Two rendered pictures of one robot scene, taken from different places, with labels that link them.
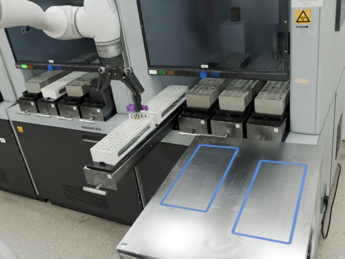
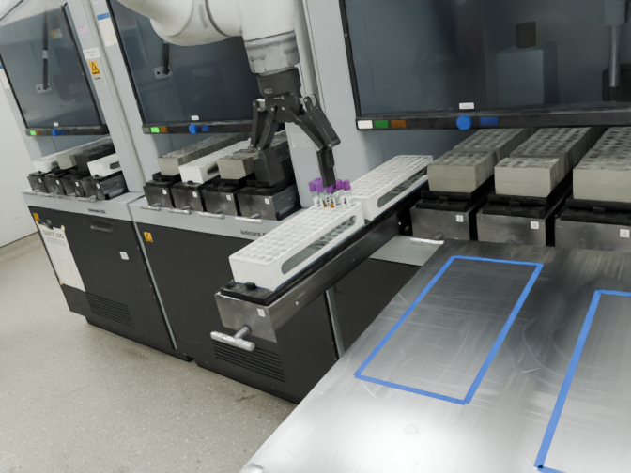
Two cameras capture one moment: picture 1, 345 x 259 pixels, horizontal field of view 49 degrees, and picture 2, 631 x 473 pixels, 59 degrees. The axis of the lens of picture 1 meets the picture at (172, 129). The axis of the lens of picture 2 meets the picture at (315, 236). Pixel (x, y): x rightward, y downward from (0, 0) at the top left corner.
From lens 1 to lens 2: 0.41 m
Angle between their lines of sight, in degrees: 10
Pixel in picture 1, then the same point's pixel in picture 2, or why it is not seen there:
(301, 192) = not seen: outside the picture
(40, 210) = (178, 375)
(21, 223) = (146, 394)
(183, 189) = (410, 345)
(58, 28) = (173, 12)
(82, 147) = not seen: hidden behind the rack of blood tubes
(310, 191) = not seen: outside the picture
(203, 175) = (458, 317)
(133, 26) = (330, 38)
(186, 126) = (425, 228)
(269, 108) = (607, 189)
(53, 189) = (198, 341)
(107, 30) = (266, 11)
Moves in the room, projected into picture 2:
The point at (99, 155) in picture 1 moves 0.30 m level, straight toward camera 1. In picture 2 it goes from (246, 269) to (247, 368)
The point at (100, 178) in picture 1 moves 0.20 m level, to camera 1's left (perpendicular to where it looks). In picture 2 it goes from (245, 316) to (140, 328)
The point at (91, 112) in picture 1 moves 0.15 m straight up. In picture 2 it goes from (254, 205) to (242, 152)
